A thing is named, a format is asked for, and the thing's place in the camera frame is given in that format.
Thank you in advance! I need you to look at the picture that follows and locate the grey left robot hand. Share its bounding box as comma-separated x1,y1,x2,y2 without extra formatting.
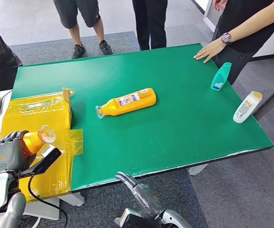
0,130,36,174

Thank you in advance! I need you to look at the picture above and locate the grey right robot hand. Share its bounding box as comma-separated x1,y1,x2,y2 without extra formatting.
115,171,162,219

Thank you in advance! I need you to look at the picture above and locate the person's hand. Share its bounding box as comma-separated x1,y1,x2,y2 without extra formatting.
193,37,226,64

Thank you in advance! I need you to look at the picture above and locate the orange bottle with clear cap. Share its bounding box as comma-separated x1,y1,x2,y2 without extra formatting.
0,125,57,181
95,87,157,120

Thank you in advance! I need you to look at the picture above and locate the teal bottle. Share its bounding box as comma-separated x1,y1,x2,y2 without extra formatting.
211,62,232,92

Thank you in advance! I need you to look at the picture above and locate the white bottle with yellow cap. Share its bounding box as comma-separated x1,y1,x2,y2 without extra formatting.
232,91,263,124

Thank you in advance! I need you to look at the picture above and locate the wristwatch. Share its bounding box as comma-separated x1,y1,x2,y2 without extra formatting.
221,32,232,45

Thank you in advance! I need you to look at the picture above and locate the person beside white cabinet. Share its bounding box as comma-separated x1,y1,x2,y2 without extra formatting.
193,0,274,86

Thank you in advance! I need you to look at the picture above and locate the yellow plastic wrapped box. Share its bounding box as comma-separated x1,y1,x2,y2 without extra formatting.
0,88,84,202

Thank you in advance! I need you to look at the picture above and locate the white table foot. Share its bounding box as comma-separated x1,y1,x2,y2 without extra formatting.
189,163,209,176
24,192,85,221

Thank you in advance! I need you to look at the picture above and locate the person in long trousers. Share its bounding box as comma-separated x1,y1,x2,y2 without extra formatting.
132,0,168,51

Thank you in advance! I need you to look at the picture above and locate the seated person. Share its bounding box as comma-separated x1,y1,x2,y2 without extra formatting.
0,13,23,94

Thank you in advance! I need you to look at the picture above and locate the dark grey bar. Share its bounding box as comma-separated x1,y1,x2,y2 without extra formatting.
253,77,274,122

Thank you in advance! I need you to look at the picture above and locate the person in shorts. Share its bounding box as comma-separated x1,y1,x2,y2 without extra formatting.
53,0,113,60

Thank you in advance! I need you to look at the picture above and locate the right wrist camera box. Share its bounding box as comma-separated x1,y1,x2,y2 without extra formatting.
114,208,162,228

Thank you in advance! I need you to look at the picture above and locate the black cable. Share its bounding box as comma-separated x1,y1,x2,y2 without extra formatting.
27,173,69,228

